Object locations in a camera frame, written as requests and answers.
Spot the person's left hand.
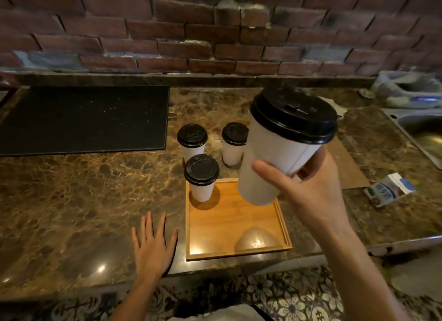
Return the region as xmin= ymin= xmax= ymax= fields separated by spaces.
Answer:
xmin=131 ymin=212 xmax=179 ymax=283

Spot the person's right hand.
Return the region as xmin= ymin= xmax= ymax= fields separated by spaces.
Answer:
xmin=252 ymin=145 xmax=353 ymax=235

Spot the white paper cup black lid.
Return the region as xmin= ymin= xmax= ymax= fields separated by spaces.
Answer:
xmin=237 ymin=86 xmax=339 ymax=207
xmin=183 ymin=154 xmax=221 ymax=203

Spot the square wooden tray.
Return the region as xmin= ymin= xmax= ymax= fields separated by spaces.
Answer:
xmin=185 ymin=177 xmax=293 ymax=262

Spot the counter lidded cup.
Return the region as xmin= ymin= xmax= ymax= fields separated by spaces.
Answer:
xmin=176 ymin=122 xmax=250 ymax=168

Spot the person's right forearm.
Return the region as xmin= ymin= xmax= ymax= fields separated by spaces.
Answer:
xmin=319 ymin=222 xmax=412 ymax=321

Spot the person's light grey clothing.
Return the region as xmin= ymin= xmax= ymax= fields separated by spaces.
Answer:
xmin=169 ymin=304 xmax=273 ymax=321

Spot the brown flat board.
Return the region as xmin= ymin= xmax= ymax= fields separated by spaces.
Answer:
xmin=324 ymin=134 xmax=371 ymax=190

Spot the white blue milk carton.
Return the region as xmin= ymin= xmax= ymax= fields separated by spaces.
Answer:
xmin=363 ymin=172 xmax=417 ymax=208

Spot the crumpled beige rag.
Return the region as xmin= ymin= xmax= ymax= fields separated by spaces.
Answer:
xmin=317 ymin=96 xmax=348 ymax=119

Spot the steel sink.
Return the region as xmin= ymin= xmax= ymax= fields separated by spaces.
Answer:
xmin=381 ymin=107 xmax=442 ymax=170

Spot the clear plastic container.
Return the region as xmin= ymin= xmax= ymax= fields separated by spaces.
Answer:
xmin=371 ymin=70 xmax=442 ymax=110

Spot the black rubber mat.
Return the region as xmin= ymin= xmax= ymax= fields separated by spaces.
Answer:
xmin=0 ymin=85 xmax=170 ymax=158

